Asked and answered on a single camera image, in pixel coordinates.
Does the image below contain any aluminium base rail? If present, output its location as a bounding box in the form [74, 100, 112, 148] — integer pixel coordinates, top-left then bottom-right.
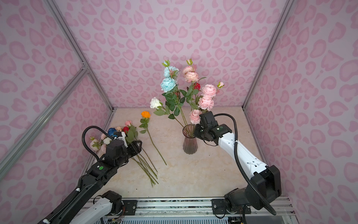
[93, 197, 298, 224]

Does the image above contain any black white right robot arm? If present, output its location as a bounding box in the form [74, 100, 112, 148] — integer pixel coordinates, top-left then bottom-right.
[194, 112, 282, 219]

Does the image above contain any pale pink white flower bunch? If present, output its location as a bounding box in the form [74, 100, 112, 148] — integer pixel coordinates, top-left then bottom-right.
[89, 134, 112, 154]

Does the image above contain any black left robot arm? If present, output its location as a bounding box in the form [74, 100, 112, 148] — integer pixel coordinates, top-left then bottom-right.
[39, 126, 142, 224]

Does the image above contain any purple ribbed glass vase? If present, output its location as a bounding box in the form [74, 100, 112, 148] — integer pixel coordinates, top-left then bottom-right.
[182, 124, 198, 155]

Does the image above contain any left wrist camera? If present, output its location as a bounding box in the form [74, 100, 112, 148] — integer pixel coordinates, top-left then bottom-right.
[114, 132, 128, 148]

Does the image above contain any aluminium frame profile right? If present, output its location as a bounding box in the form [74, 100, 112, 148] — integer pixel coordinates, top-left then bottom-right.
[242, 0, 296, 112]

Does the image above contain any white rose stem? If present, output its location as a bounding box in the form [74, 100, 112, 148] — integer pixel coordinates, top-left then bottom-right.
[150, 97, 184, 127]

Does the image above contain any red rose stem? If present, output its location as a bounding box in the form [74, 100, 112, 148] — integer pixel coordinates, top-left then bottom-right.
[193, 83, 200, 90]

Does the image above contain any orange rose stem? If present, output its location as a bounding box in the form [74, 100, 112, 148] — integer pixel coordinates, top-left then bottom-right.
[139, 111, 167, 165]

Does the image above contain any single pink rose stem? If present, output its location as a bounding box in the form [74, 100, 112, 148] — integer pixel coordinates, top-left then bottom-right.
[125, 120, 132, 127]

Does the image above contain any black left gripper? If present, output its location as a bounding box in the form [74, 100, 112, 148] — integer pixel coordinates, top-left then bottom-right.
[116, 139, 142, 169]

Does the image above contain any light blue flower spray stem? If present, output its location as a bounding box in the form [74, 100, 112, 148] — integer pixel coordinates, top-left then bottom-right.
[160, 60, 188, 127]

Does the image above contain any pink orange mixed flower stem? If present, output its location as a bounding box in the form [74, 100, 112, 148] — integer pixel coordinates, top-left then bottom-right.
[198, 82, 225, 111]

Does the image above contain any aluminium frame profile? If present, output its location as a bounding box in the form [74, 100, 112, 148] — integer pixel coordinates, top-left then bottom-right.
[242, 0, 296, 112]
[1, 1, 115, 180]

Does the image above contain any pink rose spray stem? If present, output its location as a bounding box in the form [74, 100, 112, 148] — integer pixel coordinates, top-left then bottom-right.
[182, 58, 205, 109]

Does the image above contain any aluminium frame profile left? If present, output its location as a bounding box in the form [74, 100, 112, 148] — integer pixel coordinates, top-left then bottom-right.
[1, 1, 115, 180]

